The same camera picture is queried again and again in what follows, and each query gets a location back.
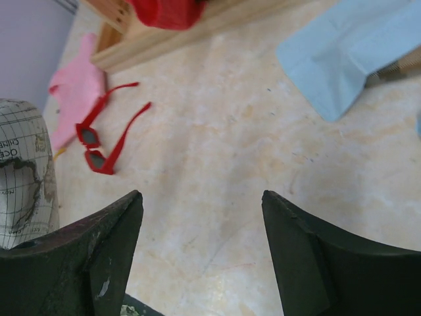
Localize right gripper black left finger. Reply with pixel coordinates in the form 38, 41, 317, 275
1, 190, 143, 315

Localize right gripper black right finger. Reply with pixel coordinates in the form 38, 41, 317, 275
262, 190, 420, 315

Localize map print glasses case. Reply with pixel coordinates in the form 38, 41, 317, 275
1, 99, 59, 250

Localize red sunglasses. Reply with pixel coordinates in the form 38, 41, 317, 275
75, 82, 153, 175

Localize large light blue cloth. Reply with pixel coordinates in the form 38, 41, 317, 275
277, 1, 420, 122

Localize pink folded t-shirt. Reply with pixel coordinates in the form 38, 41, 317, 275
49, 33, 105, 150

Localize brown plaid glasses case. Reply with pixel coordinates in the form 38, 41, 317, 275
365, 46, 420, 88

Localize wooden clothes rack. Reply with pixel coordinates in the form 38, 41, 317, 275
83, 1, 308, 74

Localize red tank top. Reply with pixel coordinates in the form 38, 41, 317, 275
128, 0, 207, 31

